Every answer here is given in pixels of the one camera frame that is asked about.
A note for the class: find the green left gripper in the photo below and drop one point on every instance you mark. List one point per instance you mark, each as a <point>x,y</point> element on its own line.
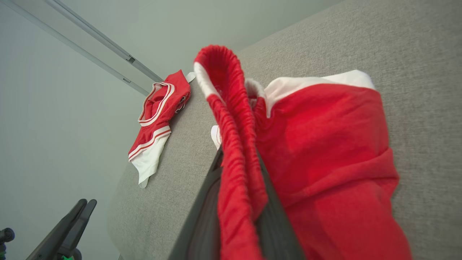
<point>68,258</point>

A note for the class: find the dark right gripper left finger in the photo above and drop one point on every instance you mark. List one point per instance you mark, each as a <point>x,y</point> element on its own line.
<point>202,224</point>

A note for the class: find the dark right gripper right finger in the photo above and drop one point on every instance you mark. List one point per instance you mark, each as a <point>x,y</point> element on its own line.
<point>278,231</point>

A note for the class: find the red shorts with white stripe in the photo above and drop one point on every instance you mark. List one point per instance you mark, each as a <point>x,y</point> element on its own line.
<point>325,144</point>

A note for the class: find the red and white basketball jersey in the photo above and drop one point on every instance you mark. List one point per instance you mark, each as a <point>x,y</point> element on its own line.
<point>158,108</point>

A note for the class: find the grey fabric sofa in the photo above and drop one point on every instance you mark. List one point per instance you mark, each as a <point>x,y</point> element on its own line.
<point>415,54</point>

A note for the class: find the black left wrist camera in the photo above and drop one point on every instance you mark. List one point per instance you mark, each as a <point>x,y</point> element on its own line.
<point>6,234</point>

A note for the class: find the grey wall frame post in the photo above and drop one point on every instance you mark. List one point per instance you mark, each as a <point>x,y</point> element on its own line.
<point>90,47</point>

